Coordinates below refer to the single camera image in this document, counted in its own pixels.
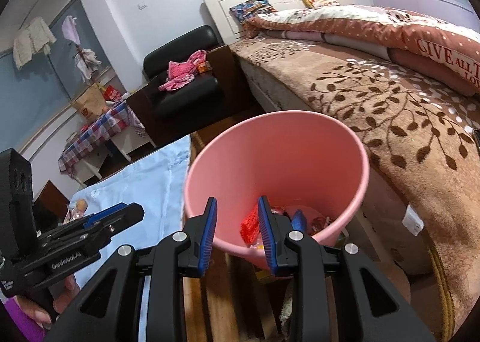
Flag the pink white wrapper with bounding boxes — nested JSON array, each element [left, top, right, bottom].
[[271, 207, 289, 217]]

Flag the dark red wrapper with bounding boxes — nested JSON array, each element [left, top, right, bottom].
[[309, 216, 334, 236]]

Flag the blue foam net sleeve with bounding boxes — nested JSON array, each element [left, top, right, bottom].
[[291, 210, 308, 234]]

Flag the red foam net sleeve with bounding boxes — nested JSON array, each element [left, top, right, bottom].
[[240, 206, 260, 246]]

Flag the pink plastic trash bin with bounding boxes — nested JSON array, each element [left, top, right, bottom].
[[184, 111, 370, 268]]

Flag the left hand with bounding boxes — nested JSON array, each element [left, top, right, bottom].
[[12, 274, 82, 332]]

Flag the walnut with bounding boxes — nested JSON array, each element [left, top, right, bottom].
[[74, 199, 88, 216]]

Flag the clear snack wrapper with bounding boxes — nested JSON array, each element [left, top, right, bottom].
[[63, 207, 84, 224]]

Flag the light blue cloth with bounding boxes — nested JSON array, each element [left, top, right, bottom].
[[69, 134, 193, 342]]

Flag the white side table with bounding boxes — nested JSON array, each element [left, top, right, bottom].
[[73, 127, 157, 187]]

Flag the plaid tablecloth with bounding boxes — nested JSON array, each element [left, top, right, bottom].
[[58, 100, 146, 177]]

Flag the brown paper bag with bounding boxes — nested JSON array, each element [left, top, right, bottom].
[[72, 84, 107, 124]]

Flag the red gift bag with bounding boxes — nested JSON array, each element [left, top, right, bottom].
[[102, 85, 122, 103]]

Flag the hanging white clothes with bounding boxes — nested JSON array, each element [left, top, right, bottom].
[[74, 49, 102, 83]]

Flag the black leather armchair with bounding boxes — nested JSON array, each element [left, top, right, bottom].
[[127, 25, 242, 147]]

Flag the pink clothing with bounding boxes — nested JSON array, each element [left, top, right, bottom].
[[158, 50, 207, 92]]

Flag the hanging beige garment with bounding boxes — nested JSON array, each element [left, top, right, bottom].
[[12, 17, 57, 70]]

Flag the bed with brown blanket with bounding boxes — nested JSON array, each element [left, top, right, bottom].
[[203, 0, 479, 341]]

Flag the colourful pillow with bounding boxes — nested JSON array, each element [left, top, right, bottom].
[[229, 0, 277, 24]]

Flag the polka dot folded quilt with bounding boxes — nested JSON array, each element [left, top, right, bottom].
[[247, 5, 479, 96]]

